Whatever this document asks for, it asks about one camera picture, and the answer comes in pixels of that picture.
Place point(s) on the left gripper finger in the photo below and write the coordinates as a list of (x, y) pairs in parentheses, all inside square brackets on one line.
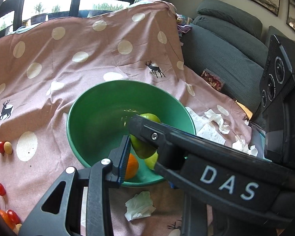
[(58, 212)]

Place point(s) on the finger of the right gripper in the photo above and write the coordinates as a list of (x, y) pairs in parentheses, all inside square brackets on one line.
[(230, 181)]

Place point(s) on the red cherry tomato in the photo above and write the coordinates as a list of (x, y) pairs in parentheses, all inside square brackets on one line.
[(12, 215), (2, 151)]

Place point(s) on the red cherry tomato lone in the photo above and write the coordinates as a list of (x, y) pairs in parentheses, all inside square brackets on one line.
[(2, 190)]

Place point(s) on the light green jujube fruit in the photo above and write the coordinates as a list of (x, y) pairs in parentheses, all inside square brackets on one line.
[(151, 161)]

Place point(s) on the orange tangerine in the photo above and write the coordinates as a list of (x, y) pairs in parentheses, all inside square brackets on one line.
[(7, 220), (132, 167)]

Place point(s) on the tan longan near edge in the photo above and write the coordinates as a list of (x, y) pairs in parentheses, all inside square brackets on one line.
[(17, 228)]

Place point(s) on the white tissues and receipt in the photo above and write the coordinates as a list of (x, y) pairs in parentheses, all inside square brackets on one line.
[(212, 127)]

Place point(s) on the crumpled white tissue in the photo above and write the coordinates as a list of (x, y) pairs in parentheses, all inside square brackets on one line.
[(140, 206)]

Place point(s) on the orange tangerine in bowl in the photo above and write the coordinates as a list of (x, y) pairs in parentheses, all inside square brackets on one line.
[(132, 167)]

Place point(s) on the tan longan fruit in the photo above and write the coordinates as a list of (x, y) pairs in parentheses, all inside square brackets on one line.
[(8, 148)]

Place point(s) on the snack packet on sofa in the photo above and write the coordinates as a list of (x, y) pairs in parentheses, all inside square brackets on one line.
[(212, 79)]

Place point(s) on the green plastic bowl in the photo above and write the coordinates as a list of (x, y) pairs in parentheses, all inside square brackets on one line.
[(98, 119)]

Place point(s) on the grey sofa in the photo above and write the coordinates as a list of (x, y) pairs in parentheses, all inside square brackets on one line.
[(227, 41)]

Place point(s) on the pink polka dot cloth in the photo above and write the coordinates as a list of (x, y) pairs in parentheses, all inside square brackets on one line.
[(43, 70)]

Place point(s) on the black camera box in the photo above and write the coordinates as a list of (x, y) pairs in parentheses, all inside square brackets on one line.
[(278, 78)]

